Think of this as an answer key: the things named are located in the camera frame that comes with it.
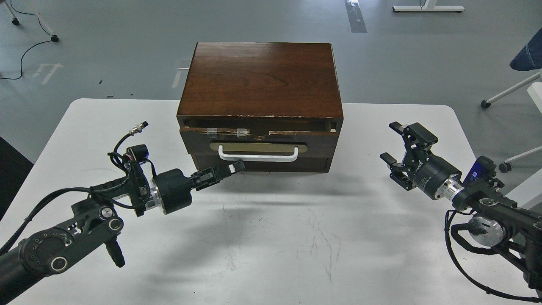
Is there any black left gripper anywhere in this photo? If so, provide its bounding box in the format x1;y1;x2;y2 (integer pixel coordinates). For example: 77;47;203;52
152;161;246;215

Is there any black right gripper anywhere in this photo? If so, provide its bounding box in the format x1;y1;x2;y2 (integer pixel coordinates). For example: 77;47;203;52
379;122;461;200

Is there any wooden drawer with white handle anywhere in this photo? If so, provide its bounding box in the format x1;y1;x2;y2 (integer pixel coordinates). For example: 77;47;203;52
180;127;340;162

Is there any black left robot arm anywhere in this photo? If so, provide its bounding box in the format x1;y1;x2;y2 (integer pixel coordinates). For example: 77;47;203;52
1;122;245;305

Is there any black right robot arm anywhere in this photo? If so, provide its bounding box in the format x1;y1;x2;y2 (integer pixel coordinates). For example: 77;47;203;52
380;122;542;303

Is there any dark wooden cabinet box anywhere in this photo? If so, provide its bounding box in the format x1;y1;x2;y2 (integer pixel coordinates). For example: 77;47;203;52
177;42;344;172

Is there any white office chair base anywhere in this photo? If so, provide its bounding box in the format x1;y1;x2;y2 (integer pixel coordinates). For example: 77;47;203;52
480;72;542;173

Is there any white table leg base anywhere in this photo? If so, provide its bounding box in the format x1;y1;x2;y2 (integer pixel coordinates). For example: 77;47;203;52
392;0;465;12

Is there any white stand leg with casters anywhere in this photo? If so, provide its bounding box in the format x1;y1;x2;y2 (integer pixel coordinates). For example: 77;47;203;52
3;0;59;42

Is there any black cable on floor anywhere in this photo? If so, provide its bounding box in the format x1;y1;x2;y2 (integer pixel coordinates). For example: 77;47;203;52
0;0;59;80

